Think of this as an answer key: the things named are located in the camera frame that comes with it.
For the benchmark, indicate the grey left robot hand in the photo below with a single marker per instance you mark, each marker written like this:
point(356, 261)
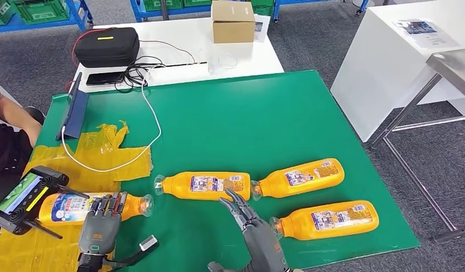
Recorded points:
point(99, 236)

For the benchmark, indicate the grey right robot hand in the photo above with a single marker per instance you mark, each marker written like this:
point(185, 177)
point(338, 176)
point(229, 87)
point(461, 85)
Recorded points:
point(264, 247)

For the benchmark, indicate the orange detergent bottle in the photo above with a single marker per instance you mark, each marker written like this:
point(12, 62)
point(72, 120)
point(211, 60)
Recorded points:
point(176, 186)
point(274, 186)
point(67, 210)
point(296, 225)

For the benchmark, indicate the black remote controller with screen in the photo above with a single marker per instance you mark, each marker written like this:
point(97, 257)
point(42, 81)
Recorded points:
point(26, 195)

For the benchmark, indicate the person's left forearm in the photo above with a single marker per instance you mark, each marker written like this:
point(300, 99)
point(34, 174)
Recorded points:
point(22, 116)

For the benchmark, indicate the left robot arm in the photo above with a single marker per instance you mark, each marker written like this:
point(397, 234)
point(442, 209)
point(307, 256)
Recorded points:
point(89, 263)

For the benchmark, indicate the yellow taped plastic sheet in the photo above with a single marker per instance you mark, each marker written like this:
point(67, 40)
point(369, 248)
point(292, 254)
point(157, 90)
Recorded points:
point(37, 255)

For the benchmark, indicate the person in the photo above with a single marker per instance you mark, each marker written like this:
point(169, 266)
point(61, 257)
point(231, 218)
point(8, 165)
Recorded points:
point(7, 157)

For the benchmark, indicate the blue tablet case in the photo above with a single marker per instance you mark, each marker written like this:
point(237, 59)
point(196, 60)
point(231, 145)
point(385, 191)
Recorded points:
point(74, 114)

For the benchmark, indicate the green table mat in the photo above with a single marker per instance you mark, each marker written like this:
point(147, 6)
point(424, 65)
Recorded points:
point(236, 124)

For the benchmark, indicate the black phone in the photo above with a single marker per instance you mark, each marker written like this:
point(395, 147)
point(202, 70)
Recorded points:
point(103, 79)

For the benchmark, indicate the white power strip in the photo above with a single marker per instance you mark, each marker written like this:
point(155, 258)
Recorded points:
point(178, 73)

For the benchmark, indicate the black carrying case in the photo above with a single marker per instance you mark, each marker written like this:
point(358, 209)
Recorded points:
point(106, 49)

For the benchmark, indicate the clear plastic bag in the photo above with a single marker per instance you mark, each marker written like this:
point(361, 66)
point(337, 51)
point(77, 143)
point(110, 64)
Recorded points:
point(223, 63)

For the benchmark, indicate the white table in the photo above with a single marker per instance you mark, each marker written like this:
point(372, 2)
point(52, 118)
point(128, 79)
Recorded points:
point(187, 43)

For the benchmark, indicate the blue metal shelf rack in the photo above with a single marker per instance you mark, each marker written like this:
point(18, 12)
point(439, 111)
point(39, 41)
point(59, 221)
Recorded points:
point(48, 25)
point(138, 11)

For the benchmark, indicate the printed paper sheet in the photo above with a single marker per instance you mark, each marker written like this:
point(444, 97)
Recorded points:
point(261, 28)
point(424, 33)

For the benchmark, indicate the white desk with side panel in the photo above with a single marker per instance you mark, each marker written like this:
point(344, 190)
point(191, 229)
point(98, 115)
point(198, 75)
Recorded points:
point(379, 60)

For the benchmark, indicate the cardboard box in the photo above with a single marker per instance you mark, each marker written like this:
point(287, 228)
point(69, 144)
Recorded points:
point(233, 24)

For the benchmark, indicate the green plastic crate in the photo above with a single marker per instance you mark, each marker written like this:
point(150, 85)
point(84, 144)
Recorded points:
point(172, 3)
point(262, 6)
point(41, 11)
point(1, 11)

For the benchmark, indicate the dark metal pole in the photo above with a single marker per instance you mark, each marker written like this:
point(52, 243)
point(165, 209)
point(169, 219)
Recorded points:
point(164, 9)

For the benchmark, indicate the blue cart with caster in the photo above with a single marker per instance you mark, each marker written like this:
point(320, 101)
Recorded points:
point(362, 5)

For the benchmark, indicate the steel table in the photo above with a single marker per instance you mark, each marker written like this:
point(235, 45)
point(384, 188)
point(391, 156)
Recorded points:
point(456, 65)

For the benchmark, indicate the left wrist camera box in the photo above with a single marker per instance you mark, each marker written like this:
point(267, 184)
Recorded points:
point(148, 243)

